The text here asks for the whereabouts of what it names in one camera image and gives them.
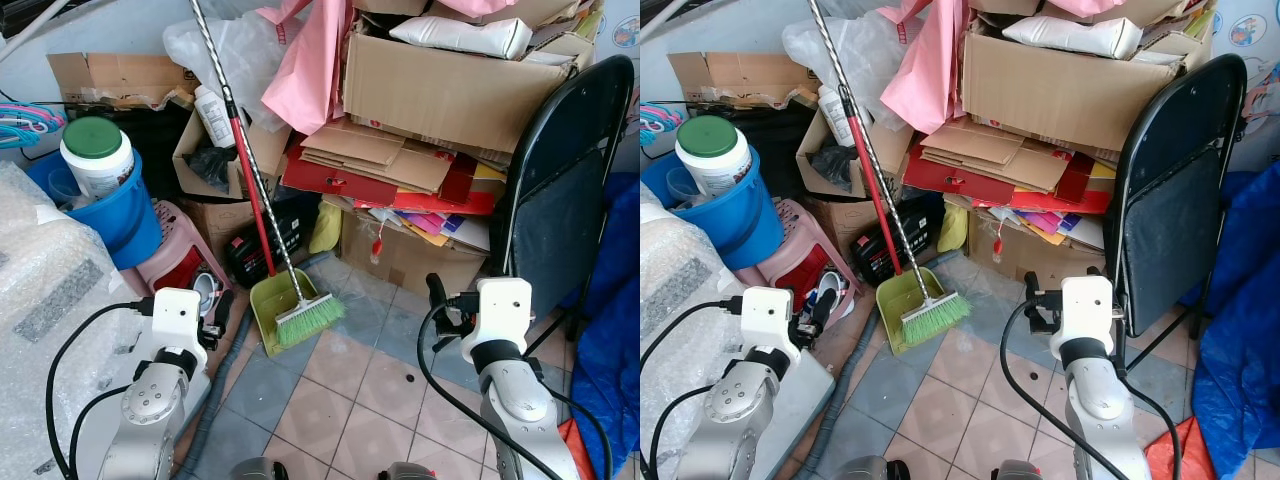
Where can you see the clear bubble wrap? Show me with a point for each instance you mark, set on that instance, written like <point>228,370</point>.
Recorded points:
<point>50,290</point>
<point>675,290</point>

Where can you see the black plastic bag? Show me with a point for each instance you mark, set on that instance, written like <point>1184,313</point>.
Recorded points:
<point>832,166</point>
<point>210,168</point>

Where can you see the black and red tool case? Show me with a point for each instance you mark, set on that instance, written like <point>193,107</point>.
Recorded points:
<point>250,255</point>
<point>880,255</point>

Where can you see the clear plastic cup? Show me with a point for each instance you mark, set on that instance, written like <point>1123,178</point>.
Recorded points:
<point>62,187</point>
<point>681,187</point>

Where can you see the clear plastic bag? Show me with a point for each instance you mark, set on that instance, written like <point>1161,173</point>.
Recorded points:
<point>870,55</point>
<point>250,55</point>

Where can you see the large brown cardboard box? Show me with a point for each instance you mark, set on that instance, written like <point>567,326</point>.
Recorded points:
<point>1060,95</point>
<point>440,95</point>

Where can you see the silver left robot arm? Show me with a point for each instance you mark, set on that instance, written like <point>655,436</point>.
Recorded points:
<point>150,410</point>
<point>735,410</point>

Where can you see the white plastic bottle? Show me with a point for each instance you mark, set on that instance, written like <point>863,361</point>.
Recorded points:
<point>836,118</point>
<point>214,118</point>

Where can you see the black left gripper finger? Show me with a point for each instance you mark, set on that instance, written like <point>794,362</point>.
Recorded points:
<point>226,310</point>
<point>822,310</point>

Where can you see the pink plastic bag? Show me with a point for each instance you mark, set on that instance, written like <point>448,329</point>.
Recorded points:
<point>315,70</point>
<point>935,70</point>

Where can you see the yellow plastic bag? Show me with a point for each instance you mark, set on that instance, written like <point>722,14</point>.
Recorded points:
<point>326,228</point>
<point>951,228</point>

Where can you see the pink plastic stool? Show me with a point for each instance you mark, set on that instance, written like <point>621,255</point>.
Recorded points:
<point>165,250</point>
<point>800,250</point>

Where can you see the white stuffed bag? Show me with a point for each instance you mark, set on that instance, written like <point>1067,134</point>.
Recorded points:
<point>1075,37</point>
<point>460,37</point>

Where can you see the blue plastic bucket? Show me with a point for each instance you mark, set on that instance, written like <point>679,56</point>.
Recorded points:
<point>125,225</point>
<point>745,225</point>

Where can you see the black folding chair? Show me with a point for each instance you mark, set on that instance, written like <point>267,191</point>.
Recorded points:
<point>1170,220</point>
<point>560,220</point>

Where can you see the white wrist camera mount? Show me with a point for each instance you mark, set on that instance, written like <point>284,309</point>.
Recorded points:
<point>1085,310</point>
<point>178,318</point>
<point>768,318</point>
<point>500,312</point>

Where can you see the blue tarp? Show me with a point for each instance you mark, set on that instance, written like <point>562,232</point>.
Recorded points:
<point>1235,350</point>
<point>605,380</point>

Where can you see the small open cardboard box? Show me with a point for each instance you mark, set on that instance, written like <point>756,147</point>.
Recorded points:
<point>815,180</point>
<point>268,150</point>

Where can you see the open torn cardboard box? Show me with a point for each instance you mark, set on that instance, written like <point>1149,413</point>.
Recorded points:
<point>120,75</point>
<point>740,75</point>

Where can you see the red flat box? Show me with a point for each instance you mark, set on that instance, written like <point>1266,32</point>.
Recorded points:
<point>945,180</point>
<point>330,185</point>

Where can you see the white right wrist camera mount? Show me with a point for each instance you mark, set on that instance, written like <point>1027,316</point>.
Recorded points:
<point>500,312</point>
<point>1085,310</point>

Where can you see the round blue wall sticker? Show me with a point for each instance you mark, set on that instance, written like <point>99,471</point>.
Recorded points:
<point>1247,30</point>
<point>626,33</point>

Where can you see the colourful paper stack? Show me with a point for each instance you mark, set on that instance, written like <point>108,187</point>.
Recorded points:
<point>1050,220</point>
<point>440,222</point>

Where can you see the white canister green lid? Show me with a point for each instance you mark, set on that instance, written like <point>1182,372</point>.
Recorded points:
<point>98,165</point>
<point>715,165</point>

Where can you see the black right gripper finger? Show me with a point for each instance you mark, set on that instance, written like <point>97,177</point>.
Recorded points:
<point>1033,288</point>
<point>437,290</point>

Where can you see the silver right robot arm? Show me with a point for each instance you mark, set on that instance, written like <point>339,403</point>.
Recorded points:
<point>1100,400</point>
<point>515,400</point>

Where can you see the orange red sheet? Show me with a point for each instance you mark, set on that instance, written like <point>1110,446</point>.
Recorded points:
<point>1185,455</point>
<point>578,455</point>

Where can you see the robot right leg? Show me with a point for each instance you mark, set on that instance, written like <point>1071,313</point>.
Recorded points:
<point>1015,471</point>
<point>408,472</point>

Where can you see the flattened cardboard stack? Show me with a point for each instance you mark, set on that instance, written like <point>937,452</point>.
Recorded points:
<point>380,160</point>
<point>1000,160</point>

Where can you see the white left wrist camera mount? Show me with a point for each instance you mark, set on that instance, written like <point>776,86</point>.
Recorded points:
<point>768,318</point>
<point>178,318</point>

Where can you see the bundle of plastic hangers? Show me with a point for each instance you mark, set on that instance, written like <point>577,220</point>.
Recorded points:
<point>25,125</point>
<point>658,125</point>

